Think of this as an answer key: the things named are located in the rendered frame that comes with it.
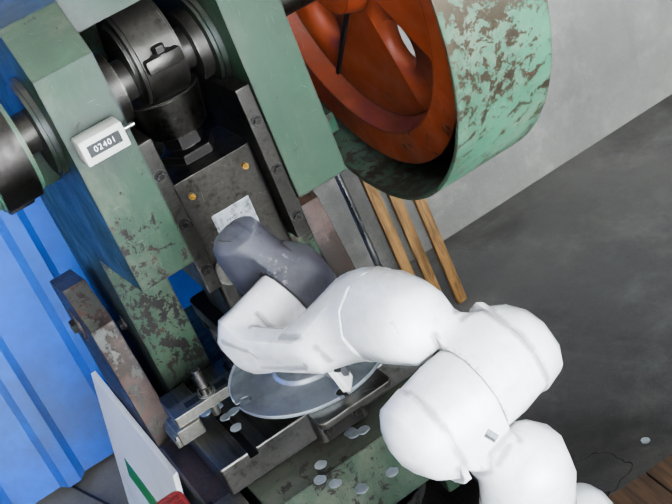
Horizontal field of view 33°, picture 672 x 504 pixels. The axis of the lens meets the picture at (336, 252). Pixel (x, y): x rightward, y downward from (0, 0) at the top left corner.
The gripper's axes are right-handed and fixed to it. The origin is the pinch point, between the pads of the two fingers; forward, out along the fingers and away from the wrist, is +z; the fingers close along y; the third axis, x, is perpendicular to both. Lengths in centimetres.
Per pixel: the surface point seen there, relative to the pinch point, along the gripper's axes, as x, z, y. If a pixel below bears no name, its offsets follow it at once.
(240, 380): 5.1, 5.8, -21.6
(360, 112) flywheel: 52, -6, 2
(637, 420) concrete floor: 41, 101, 31
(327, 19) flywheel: 67, -17, -2
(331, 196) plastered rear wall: 122, 92, -51
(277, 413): -4.4, 2.5, -11.7
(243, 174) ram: 24.8, -23.8, -9.4
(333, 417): -6.8, 1.9, -1.3
